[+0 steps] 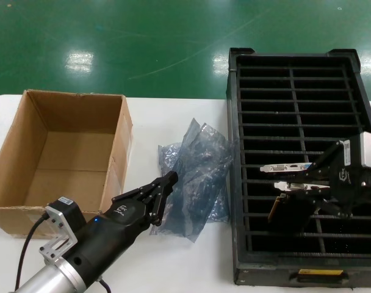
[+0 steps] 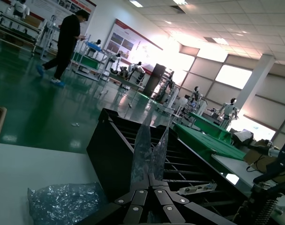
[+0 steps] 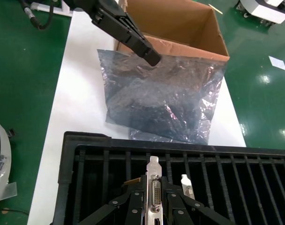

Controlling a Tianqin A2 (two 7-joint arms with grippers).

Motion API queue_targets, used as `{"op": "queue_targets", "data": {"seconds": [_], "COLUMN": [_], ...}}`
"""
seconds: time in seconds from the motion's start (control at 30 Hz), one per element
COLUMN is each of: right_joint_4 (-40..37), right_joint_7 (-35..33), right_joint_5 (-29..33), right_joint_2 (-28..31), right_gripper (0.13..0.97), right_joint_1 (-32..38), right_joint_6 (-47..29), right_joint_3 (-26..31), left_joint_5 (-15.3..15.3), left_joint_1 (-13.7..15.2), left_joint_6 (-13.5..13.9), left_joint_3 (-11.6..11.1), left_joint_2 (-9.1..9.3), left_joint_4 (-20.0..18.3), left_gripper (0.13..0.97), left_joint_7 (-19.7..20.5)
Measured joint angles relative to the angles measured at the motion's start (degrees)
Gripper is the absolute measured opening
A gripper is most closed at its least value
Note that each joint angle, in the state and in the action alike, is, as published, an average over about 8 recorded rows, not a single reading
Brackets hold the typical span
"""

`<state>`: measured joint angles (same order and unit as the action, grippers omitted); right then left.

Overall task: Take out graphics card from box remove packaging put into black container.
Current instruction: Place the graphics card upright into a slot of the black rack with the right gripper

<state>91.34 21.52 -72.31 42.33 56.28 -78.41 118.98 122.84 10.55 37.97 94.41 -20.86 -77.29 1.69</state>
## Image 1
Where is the black left camera cable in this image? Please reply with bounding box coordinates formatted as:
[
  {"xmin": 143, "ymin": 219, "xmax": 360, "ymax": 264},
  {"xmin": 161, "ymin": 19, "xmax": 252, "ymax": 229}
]
[{"xmin": 13, "ymin": 211, "xmax": 52, "ymax": 289}]

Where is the clear plastic bag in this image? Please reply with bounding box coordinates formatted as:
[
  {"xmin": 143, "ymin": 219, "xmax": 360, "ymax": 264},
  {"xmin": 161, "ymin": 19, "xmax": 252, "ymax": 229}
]
[{"xmin": 149, "ymin": 118, "xmax": 239, "ymax": 244}]

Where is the open brown cardboard box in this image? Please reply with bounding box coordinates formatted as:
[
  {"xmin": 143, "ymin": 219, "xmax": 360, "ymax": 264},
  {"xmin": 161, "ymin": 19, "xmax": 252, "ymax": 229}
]
[{"xmin": 0, "ymin": 89, "xmax": 134, "ymax": 239}]

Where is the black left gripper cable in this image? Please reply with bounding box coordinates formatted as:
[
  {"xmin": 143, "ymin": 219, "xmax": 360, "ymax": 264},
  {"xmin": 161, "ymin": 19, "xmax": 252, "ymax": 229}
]
[{"xmin": 96, "ymin": 276, "xmax": 113, "ymax": 293}]

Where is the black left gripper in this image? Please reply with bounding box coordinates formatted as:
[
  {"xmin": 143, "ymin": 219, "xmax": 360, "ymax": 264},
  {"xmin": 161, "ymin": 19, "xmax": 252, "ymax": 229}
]
[{"xmin": 68, "ymin": 171, "xmax": 179, "ymax": 288}]

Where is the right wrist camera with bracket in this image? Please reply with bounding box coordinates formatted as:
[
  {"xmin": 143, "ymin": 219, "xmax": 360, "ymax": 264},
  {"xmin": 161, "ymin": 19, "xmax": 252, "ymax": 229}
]
[{"xmin": 340, "ymin": 131, "xmax": 371, "ymax": 169}]

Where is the black slotted storage container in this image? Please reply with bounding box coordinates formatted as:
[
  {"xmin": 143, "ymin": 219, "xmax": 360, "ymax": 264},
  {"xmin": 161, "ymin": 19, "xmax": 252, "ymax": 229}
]
[{"xmin": 226, "ymin": 47, "xmax": 371, "ymax": 289}]

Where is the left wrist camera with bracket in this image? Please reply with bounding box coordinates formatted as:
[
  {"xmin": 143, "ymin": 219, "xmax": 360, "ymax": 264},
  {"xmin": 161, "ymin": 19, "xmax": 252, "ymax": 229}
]
[{"xmin": 38, "ymin": 196, "xmax": 88, "ymax": 265}]

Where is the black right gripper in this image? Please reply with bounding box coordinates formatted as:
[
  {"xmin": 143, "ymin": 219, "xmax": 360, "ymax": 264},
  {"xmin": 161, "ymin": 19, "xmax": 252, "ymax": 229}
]
[{"xmin": 304, "ymin": 140, "xmax": 371, "ymax": 219}]

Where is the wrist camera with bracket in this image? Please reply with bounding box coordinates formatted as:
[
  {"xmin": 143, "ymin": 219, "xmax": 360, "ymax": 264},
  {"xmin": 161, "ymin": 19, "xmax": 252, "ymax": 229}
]
[
  {"xmin": 38, "ymin": 196, "xmax": 88, "ymax": 265},
  {"xmin": 340, "ymin": 131, "xmax": 371, "ymax": 169}
]

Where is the graphics card with silver bracket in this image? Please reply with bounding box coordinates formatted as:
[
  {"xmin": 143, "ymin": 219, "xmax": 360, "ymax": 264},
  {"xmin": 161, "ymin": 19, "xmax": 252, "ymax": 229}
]
[
  {"xmin": 267, "ymin": 179, "xmax": 331, "ymax": 221},
  {"xmin": 260, "ymin": 162, "xmax": 316, "ymax": 175}
]

